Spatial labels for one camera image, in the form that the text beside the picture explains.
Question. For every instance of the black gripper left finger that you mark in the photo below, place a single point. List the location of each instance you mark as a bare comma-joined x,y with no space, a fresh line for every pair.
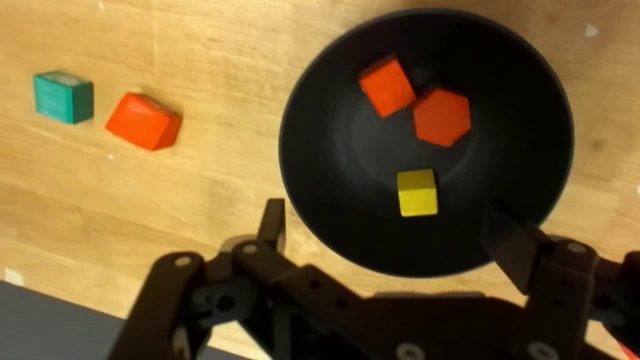
184,296

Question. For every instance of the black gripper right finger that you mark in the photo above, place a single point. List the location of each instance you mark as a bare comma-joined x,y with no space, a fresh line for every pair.
557,276

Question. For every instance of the yellow block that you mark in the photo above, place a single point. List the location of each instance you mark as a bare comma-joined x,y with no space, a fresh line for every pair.
416,193

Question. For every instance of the red hexagonal block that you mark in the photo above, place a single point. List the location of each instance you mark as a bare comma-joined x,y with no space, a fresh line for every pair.
442,117

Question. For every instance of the red rounded block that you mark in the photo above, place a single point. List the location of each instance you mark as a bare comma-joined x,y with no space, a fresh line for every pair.
145,123

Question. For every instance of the black bowl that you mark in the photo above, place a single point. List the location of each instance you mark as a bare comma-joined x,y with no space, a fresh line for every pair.
340,158

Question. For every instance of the teal block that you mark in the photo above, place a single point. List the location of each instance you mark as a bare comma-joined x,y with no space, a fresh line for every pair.
62,96

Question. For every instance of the small red square block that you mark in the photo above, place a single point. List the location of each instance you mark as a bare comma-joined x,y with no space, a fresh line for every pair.
386,86

